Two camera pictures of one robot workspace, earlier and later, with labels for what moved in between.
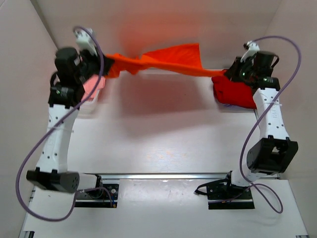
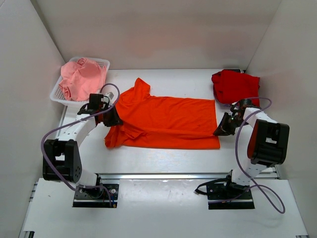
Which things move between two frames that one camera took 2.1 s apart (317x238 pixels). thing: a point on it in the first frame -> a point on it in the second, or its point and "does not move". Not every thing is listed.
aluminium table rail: x=165 y=176 does not move
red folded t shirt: x=233 y=93 does not move
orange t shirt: x=183 y=59 -> x=155 y=122
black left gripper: x=108 y=63 -> x=116 y=120
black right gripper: x=232 y=73 -> x=223 y=130
